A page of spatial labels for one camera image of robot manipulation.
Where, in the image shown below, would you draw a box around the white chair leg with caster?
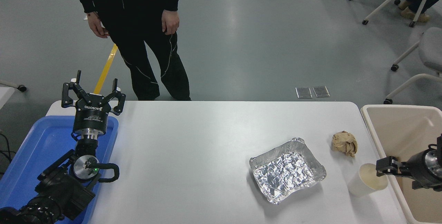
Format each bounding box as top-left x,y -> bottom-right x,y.
0,79 -> 27,92

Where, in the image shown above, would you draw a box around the blue plastic tray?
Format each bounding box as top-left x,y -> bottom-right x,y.
0,115 -> 119,224

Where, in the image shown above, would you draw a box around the person's left hand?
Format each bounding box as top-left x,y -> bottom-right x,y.
162,9 -> 180,35

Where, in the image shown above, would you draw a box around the square aluminium foil tray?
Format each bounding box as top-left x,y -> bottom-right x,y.
249,137 -> 327,205

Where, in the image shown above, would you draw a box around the large pale plastic bin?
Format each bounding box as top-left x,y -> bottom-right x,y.
361,104 -> 442,224

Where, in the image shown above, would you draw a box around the crumpled tan paper ball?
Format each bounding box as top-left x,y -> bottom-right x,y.
332,130 -> 358,158

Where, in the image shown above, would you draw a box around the white paper cup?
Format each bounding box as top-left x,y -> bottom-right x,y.
347,163 -> 389,197

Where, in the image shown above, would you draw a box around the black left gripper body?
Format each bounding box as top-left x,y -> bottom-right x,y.
71,93 -> 113,138

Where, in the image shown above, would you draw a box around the black cables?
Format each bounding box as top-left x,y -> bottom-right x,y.
0,133 -> 16,176

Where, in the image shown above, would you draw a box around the white table corner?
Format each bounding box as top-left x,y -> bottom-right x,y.
0,87 -> 16,110

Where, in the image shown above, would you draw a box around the metal floor socket cover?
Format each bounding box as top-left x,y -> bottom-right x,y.
313,86 -> 330,98
296,87 -> 313,99

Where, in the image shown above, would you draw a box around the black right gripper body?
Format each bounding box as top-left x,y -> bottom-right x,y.
406,150 -> 433,184

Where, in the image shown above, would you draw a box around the person's right hand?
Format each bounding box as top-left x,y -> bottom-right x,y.
87,12 -> 110,39

